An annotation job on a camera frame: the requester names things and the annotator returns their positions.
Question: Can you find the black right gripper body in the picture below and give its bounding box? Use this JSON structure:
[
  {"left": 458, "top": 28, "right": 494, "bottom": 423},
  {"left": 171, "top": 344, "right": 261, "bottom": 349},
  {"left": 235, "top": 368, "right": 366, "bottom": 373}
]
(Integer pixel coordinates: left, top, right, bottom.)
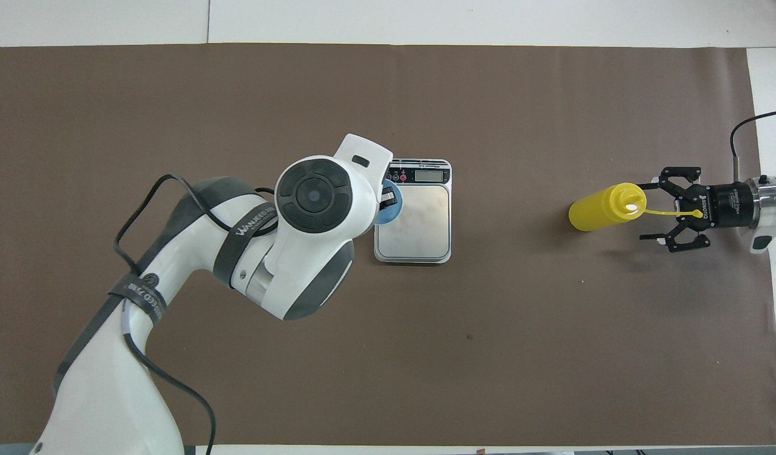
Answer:
[{"left": 677, "top": 183, "right": 754, "bottom": 229}]

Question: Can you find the light blue cup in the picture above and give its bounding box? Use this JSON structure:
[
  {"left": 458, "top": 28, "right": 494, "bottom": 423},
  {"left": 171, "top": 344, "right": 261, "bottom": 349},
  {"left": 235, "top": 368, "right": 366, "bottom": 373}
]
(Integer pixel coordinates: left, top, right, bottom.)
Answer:
[{"left": 374, "top": 180, "right": 406, "bottom": 226}]

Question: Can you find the yellow squeeze bottle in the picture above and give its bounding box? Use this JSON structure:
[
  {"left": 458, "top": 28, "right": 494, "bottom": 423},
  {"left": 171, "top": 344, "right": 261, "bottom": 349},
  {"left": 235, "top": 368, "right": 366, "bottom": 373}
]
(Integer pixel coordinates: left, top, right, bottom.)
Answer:
[{"left": 568, "top": 182, "right": 705, "bottom": 233}]

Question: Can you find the silver digital kitchen scale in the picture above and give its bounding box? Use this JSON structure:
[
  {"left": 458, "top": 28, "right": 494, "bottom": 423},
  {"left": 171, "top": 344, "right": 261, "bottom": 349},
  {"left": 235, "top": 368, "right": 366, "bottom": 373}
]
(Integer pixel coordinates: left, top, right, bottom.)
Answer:
[{"left": 373, "top": 158, "right": 452, "bottom": 264}]

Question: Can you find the brown table mat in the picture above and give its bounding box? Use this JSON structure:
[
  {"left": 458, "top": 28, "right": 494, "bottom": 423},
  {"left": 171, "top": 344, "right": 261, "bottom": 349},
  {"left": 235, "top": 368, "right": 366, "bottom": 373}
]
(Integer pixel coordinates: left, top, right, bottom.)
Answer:
[{"left": 0, "top": 43, "right": 776, "bottom": 446}]

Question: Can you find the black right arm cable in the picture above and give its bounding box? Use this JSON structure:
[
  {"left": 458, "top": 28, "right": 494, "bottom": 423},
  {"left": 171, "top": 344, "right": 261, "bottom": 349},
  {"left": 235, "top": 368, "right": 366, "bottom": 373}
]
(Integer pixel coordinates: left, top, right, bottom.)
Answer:
[{"left": 731, "top": 109, "right": 776, "bottom": 181}]

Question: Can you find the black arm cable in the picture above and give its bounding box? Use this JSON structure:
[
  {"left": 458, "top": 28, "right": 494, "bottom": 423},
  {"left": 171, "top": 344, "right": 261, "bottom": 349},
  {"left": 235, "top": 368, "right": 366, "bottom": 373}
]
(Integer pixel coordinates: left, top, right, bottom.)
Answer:
[
  {"left": 114, "top": 174, "right": 278, "bottom": 455},
  {"left": 731, "top": 109, "right": 776, "bottom": 181}
]

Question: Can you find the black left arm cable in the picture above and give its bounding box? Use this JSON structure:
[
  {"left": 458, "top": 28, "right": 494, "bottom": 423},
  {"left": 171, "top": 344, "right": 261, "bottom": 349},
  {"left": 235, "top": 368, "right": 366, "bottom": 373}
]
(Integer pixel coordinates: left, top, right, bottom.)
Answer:
[{"left": 114, "top": 174, "right": 278, "bottom": 455}]

